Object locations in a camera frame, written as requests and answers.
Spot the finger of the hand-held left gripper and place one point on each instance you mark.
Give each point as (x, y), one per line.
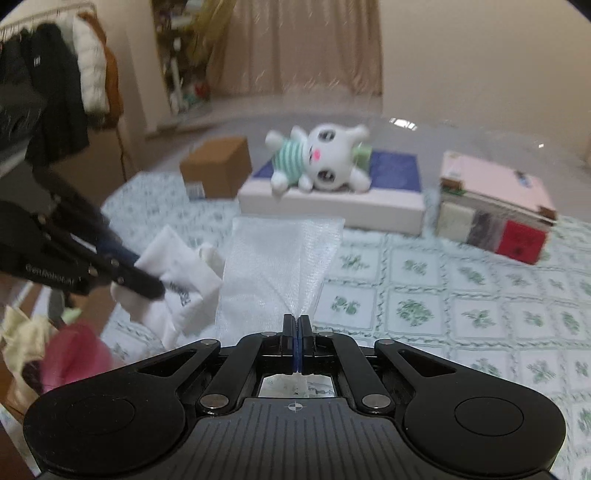
(138, 279)
(117, 249)

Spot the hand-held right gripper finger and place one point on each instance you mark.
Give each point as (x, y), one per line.
(292, 350)
(301, 350)

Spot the white printed cloth pouch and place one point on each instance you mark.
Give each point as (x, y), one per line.
(180, 281)

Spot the white mesh bag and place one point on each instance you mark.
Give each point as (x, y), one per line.
(277, 267)

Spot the pink lidded cup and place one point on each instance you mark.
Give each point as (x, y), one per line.
(74, 355)

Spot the metal coat rack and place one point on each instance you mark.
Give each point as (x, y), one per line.
(122, 152)

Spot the small brown cardboard box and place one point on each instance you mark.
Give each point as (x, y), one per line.
(217, 166)

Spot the floral printed sheet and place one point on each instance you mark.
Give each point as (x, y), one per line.
(415, 286)

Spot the white flat box blue top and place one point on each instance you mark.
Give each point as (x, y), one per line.
(369, 212)

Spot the white puffer jacket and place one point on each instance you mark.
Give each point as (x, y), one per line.
(90, 64)

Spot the white rabbit plush toy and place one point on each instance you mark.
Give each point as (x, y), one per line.
(332, 157)

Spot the cream floral book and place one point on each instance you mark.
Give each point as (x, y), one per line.
(455, 219)

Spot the small green box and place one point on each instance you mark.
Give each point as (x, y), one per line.
(364, 154)

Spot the cluttered shelf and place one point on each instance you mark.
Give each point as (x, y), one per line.
(184, 46)

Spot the thin white book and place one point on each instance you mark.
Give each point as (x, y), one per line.
(508, 210)

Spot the stack of books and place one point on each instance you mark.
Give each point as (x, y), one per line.
(494, 180)

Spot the beige curtain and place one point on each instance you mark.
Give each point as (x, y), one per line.
(300, 46)

